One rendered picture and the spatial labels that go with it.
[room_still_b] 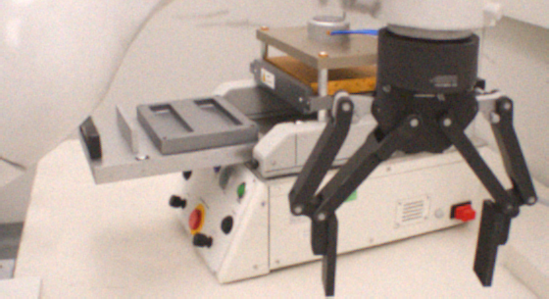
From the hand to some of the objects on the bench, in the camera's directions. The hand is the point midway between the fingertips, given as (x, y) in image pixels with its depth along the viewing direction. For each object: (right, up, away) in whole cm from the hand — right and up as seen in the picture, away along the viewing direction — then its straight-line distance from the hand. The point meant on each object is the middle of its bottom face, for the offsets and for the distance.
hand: (408, 272), depth 53 cm
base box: (-1, -3, +76) cm, 76 cm away
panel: (-27, -6, +67) cm, 73 cm away
